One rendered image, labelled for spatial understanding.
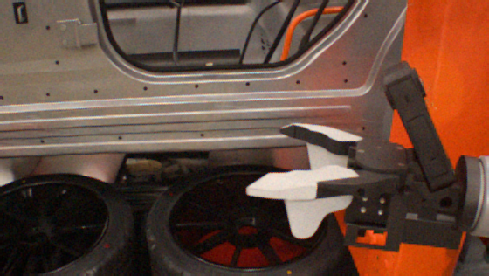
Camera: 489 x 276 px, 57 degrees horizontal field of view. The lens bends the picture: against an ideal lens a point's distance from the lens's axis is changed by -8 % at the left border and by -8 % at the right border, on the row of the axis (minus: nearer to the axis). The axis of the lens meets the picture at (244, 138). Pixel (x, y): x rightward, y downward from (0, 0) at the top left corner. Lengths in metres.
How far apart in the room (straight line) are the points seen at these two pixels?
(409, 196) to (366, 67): 1.03
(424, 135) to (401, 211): 0.07
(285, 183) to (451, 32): 0.54
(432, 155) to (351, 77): 1.02
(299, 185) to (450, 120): 0.58
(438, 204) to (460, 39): 0.47
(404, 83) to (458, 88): 0.51
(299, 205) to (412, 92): 0.13
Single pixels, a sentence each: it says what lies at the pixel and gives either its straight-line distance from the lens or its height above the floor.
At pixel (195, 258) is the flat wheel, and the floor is 0.50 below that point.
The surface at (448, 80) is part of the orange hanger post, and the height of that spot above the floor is 1.17.
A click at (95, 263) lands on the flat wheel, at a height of 0.50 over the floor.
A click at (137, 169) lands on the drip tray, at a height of 0.00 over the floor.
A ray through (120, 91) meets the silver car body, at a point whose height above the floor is 0.94.
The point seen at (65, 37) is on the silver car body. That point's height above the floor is 1.11.
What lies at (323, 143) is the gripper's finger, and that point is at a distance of 0.50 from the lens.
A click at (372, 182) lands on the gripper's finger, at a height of 1.25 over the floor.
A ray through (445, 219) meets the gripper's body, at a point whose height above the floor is 1.20.
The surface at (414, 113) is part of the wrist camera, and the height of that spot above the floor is 1.29.
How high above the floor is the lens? 1.46
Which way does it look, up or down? 29 degrees down
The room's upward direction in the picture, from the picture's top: straight up
